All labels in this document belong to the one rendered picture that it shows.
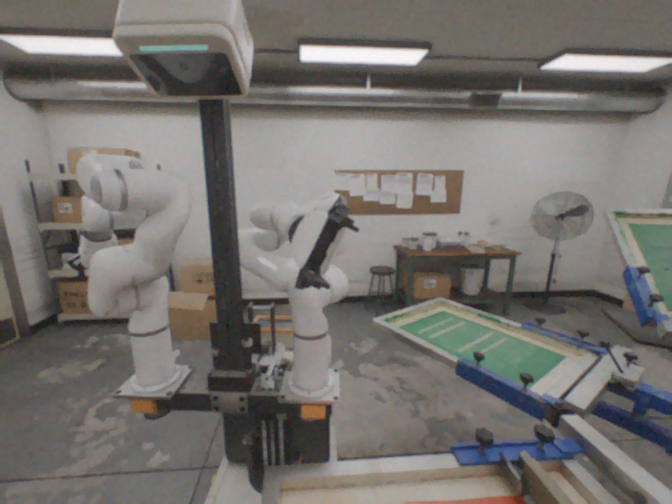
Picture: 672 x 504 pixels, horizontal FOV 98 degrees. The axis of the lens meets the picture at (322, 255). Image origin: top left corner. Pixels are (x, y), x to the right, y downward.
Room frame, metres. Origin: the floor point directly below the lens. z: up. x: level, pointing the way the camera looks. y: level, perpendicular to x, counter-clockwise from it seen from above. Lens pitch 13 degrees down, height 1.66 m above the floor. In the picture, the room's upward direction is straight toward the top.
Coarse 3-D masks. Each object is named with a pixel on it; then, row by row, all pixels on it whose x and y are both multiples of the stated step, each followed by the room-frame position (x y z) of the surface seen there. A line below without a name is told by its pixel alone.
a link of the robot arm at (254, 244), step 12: (252, 228) 0.90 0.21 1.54; (240, 240) 0.86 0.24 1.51; (252, 240) 0.87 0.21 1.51; (264, 240) 0.90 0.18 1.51; (276, 240) 0.93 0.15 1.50; (240, 252) 0.85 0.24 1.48; (252, 252) 0.85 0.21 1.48; (264, 252) 0.85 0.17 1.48; (240, 264) 0.86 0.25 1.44; (252, 264) 0.83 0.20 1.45; (264, 264) 0.81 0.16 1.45; (276, 264) 0.79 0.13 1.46; (288, 264) 0.78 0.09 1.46; (264, 276) 0.80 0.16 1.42; (276, 276) 0.76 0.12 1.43; (288, 276) 0.75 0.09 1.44; (276, 288) 0.77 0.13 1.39; (348, 288) 0.76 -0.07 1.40
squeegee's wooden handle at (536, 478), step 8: (528, 464) 0.54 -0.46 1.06; (536, 464) 0.54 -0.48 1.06; (528, 472) 0.53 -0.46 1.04; (536, 472) 0.52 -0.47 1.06; (544, 472) 0.52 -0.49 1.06; (528, 480) 0.53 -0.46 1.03; (536, 480) 0.51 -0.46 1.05; (544, 480) 0.50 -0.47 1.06; (552, 480) 0.50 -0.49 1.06; (528, 488) 0.53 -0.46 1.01; (536, 488) 0.51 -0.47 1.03; (544, 488) 0.49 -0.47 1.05; (552, 488) 0.49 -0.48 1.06; (560, 488) 0.49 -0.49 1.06; (536, 496) 0.51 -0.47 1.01; (544, 496) 0.49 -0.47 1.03; (552, 496) 0.47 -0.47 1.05; (560, 496) 0.47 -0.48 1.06
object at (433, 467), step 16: (304, 464) 0.60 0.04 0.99; (320, 464) 0.60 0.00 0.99; (336, 464) 0.60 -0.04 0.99; (352, 464) 0.60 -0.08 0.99; (368, 464) 0.60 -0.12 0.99; (384, 464) 0.60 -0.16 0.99; (400, 464) 0.60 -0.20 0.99; (416, 464) 0.60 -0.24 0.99; (432, 464) 0.60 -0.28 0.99; (448, 464) 0.60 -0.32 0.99; (496, 464) 0.60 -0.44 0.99; (512, 464) 0.61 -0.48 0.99; (544, 464) 0.61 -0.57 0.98; (560, 464) 0.61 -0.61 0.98; (576, 464) 0.60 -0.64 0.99; (272, 480) 0.56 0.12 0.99; (288, 480) 0.56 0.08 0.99; (304, 480) 0.57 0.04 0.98; (320, 480) 0.57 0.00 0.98; (336, 480) 0.57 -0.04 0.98; (352, 480) 0.58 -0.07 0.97; (368, 480) 0.58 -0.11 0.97; (384, 480) 0.58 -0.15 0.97; (400, 480) 0.58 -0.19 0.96; (416, 480) 0.59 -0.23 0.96; (576, 480) 0.57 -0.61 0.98; (592, 480) 0.56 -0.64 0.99; (272, 496) 0.52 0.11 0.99; (592, 496) 0.53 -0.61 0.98; (608, 496) 0.52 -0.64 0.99
